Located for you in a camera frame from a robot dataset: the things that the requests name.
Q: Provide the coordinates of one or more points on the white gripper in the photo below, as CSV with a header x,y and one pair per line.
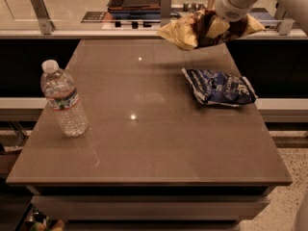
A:
x,y
227,4

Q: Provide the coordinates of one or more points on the brown and yellow chip bag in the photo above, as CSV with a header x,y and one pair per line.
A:
x,y
189,32

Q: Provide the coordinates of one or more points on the blue chip bag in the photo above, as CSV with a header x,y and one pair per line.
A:
x,y
214,87

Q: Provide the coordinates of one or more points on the clear plastic water bottle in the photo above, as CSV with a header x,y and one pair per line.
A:
x,y
62,96

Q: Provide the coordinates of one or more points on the grey table drawer cabinet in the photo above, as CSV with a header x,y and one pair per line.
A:
x,y
152,212

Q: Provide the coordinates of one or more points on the middle metal glass bracket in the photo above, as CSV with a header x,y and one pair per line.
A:
x,y
165,11

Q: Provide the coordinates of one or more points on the metal glass bracket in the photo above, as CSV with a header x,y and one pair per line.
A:
x,y
165,11
45,23
285,21

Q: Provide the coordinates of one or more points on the right metal glass bracket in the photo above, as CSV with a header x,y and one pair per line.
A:
x,y
285,21

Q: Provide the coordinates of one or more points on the left metal glass bracket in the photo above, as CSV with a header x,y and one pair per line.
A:
x,y
45,23

